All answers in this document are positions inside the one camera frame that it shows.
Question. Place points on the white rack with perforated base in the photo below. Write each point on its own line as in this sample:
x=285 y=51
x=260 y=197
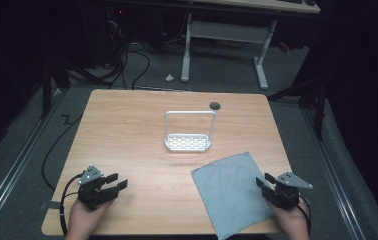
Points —
x=187 y=143

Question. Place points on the small red object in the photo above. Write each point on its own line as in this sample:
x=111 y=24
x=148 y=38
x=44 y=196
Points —
x=284 y=47

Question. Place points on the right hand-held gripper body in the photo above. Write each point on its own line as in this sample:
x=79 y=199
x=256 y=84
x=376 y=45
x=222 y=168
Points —
x=287 y=191

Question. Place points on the black round table grommet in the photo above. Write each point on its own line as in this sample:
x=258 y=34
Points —
x=214 y=106

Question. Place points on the dark computer tower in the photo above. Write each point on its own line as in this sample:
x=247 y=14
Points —
x=118 y=30

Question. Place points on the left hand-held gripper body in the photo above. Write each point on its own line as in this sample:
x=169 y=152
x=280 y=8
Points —
x=88 y=195

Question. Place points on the black metal stand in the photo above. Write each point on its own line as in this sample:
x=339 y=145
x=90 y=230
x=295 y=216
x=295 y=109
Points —
x=46 y=86
x=318 y=110

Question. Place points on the metal floor rail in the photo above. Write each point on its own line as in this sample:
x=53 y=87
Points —
x=335 y=173
x=13 y=166

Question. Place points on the person's left hand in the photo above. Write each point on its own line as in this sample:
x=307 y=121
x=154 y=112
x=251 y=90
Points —
x=85 y=220

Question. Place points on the crumpled white paper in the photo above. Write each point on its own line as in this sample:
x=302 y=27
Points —
x=169 y=77

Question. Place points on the person's right hand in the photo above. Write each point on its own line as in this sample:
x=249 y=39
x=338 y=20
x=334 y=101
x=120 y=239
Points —
x=293 y=221

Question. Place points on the white-legged desk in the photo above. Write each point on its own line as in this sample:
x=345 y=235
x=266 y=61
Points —
x=230 y=31

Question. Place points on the grey tape strip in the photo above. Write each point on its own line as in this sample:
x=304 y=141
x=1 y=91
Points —
x=54 y=205

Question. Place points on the grey cloth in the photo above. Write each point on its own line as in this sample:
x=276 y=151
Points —
x=227 y=196

